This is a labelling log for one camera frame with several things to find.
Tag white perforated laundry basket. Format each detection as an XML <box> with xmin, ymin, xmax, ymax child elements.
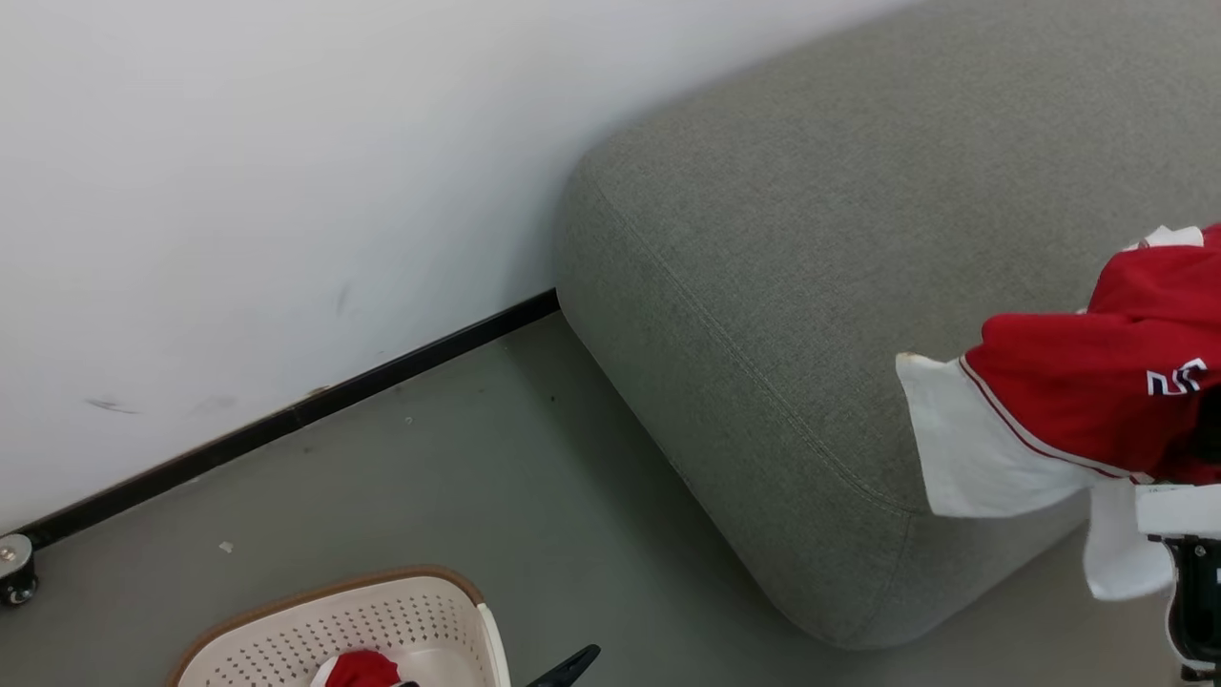
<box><xmin>167</xmin><ymin>565</ymin><xmax>512</xmax><ymax>687</ymax></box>

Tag grey fabric sofa cushion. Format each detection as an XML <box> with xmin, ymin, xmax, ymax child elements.
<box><xmin>555</xmin><ymin>0</ymin><xmax>1221</xmax><ymax>652</ymax></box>

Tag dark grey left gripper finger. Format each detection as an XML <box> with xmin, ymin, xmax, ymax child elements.
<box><xmin>525</xmin><ymin>644</ymin><xmax>603</xmax><ymax>687</ymax></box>

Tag red shorts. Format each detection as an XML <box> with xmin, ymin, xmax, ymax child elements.
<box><xmin>310</xmin><ymin>649</ymin><xmax>403</xmax><ymax>687</ymax></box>

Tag small black caster wheel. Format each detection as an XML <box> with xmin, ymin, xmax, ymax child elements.
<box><xmin>0</xmin><ymin>533</ymin><xmax>40</xmax><ymax>608</ymax></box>

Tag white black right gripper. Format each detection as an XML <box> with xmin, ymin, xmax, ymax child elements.
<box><xmin>1134</xmin><ymin>482</ymin><xmax>1221</xmax><ymax>684</ymax></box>

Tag red white sports jersey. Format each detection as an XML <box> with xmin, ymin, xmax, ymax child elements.
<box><xmin>895</xmin><ymin>224</ymin><xmax>1221</xmax><ymax>602</ymax></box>

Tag black baseboard strip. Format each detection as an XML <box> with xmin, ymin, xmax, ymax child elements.
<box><xmin>14</xmin><ymin>289</ymin><xmax>561</xmax><ymax>551</ymax></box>

